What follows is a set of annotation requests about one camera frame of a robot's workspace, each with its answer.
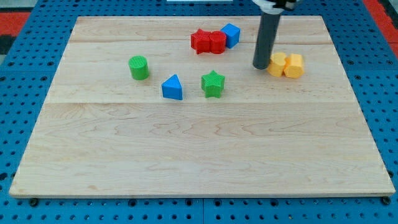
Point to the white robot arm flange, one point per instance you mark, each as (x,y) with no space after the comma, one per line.
(274,7)

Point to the green star block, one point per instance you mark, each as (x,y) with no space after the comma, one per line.
(212,84)

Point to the red star block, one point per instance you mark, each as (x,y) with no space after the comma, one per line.
(200,41)

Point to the yellow heart block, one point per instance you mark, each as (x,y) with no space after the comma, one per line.
(277,64)

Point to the blue triangle block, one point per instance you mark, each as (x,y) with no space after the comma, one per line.
(172,88)

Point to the light wooden board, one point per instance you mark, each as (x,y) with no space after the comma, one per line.
(103,134)

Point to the red cylinder block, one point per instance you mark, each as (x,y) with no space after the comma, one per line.
(217,42)

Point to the green cylinder block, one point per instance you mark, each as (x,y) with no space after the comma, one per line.
(138,67)

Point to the blue cube block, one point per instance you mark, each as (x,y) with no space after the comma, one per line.
(232,35)

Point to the yellow hexagon block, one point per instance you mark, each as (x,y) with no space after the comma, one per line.
(294,67)

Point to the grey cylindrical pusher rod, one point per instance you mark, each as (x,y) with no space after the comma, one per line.
(265,40)

